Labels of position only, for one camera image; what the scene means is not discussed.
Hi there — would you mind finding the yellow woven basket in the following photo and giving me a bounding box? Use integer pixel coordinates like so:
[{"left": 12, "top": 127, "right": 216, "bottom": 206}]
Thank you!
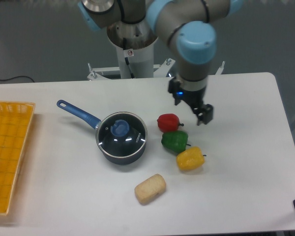
[{"left": 0, "top": 101, "right": 35, "bottom": 215}]

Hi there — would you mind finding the dark blue saucepan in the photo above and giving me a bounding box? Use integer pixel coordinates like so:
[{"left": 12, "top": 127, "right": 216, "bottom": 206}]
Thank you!
[{"left": 57, "top": 100, "right": 148, "bottom": 165}]

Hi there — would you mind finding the green bell pepper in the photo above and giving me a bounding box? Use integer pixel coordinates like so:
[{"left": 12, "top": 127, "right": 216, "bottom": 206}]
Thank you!
[{"left": 161, "top": 130, "right": 189, "bottom": 153}]

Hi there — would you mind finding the beige bread loaf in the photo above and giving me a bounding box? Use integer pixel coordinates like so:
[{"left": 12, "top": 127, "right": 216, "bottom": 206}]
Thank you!
[{"left": 134, "top": 174, "right": 167, "bottom": 205}]

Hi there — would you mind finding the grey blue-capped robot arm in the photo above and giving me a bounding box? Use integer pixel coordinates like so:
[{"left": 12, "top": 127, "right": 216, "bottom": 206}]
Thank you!
[{"left": 78, "top": 0, "right": 243, "bottom": 124}]

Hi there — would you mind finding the yellow bell pepper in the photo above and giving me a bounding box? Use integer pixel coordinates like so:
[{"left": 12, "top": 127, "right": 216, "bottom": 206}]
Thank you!
[{"left": 176, "top": 147, "right": 205, "bottom": 171}]

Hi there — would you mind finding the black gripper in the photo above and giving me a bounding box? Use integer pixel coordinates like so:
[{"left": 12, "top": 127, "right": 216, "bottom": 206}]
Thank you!
[{"left": 168, "top": 78, "right": 214, "bottom": 126}]

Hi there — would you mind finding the black cable on floor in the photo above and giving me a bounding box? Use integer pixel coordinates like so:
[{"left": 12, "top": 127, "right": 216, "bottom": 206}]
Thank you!
[{"left": 0, "top": 75, "right": 35, "bottom": 83}]

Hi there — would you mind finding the red bell pepper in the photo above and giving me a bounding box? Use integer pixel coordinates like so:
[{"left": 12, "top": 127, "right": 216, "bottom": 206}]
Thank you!
[{"left": 157, "top": 114, "right": 184, "bottom": 133}]

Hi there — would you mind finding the glass lid blue knob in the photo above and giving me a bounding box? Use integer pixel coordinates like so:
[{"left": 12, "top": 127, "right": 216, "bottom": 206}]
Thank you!
[{"left": 96, "top": 112, "right": 148, "bottom": 158}]

